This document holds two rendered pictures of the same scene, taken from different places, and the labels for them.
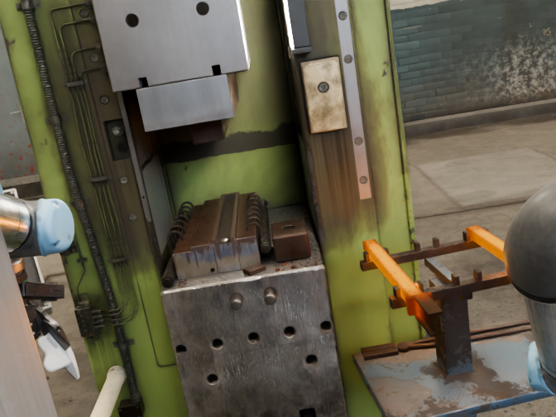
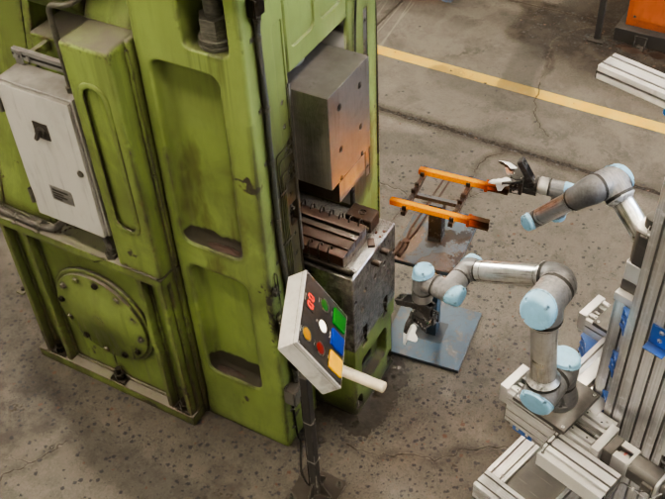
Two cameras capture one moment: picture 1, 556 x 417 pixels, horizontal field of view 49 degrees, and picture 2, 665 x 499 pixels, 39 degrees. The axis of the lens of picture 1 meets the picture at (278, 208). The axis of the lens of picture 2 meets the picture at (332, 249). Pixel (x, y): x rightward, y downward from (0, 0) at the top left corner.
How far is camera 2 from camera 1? 3.31 m
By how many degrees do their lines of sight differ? 57
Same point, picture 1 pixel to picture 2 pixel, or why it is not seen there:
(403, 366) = (419, 249)
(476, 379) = (450, 237)
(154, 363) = not seen: hidden behind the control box
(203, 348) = (361, 296)
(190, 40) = (356, 145)
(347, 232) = (362, 197)
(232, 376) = (367, 301)
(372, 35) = (372, 89)
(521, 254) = (584, 202)
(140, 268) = not seen: hidden behind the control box
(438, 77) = not seen: outside the picture
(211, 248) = (353, 244)
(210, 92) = (359, 165)
